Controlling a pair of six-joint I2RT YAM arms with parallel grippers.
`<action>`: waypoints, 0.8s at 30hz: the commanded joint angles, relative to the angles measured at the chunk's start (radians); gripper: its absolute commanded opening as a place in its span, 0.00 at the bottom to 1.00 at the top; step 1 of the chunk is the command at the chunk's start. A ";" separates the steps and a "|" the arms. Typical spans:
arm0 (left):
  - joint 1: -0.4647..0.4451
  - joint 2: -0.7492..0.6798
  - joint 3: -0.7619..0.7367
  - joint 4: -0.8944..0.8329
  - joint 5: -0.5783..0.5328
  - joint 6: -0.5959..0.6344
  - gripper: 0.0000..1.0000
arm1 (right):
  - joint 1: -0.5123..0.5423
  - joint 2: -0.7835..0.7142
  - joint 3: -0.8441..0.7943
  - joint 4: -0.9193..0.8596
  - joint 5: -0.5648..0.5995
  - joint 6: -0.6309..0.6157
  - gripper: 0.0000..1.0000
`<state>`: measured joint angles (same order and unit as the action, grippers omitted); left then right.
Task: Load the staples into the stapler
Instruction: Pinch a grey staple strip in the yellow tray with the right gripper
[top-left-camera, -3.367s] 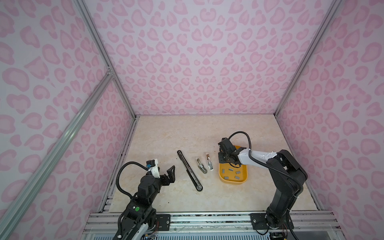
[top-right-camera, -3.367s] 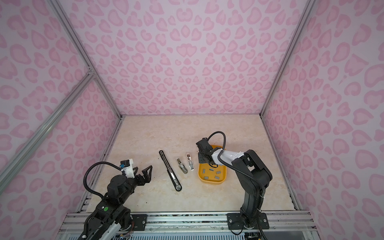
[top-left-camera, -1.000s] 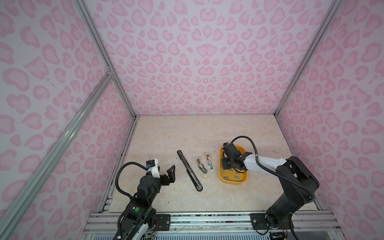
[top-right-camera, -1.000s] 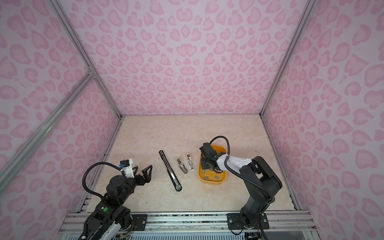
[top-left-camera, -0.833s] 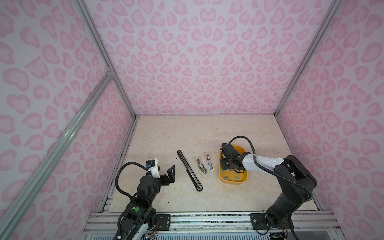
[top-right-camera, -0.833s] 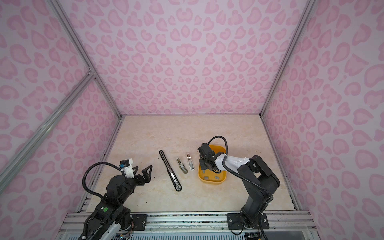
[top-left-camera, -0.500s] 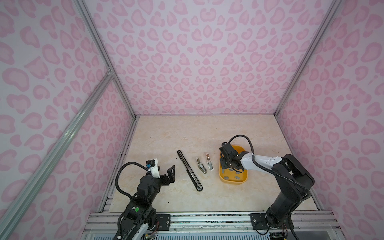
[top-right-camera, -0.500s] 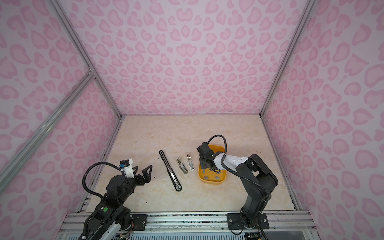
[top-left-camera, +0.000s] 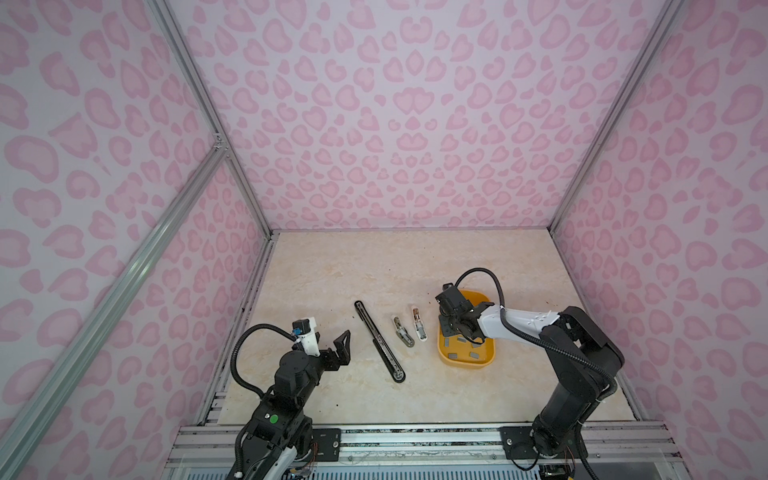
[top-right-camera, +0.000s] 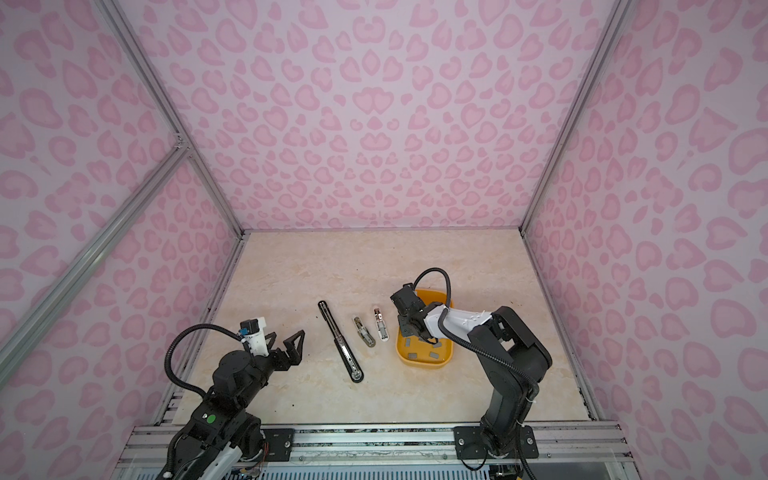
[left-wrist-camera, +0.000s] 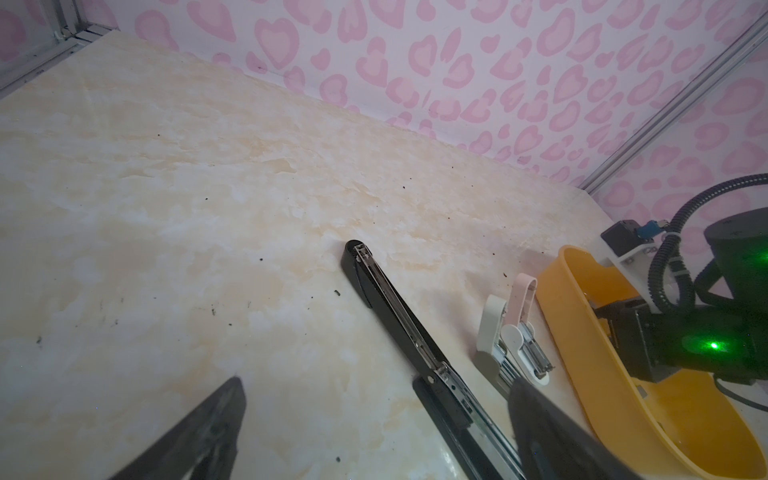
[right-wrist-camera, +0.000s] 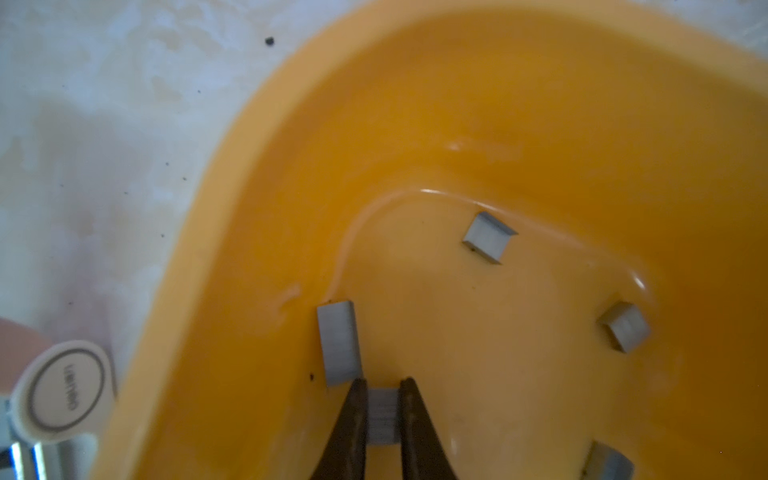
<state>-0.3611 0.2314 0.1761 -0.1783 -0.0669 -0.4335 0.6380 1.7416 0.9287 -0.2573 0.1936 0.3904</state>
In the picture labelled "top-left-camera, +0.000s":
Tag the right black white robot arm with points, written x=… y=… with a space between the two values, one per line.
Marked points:
x=584 y=359

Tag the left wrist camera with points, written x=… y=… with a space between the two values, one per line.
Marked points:
x=301 y=329

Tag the black long stapler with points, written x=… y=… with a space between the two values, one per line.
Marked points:
x=391 y=363

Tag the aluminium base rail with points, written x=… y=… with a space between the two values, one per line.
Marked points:
x=613 y=450

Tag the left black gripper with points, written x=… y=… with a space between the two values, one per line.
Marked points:
x=333 y=363

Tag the yellow plastic tray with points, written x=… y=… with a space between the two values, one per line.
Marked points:
x=458 y=352

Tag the aluminium frame left diagonal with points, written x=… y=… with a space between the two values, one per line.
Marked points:
x=38 y=414

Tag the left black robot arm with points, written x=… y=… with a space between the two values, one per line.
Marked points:
x=278 y=441

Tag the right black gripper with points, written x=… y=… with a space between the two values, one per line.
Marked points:
x=443 y=323

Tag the grey mini stapler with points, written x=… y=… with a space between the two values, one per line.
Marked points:
x=402 y=332

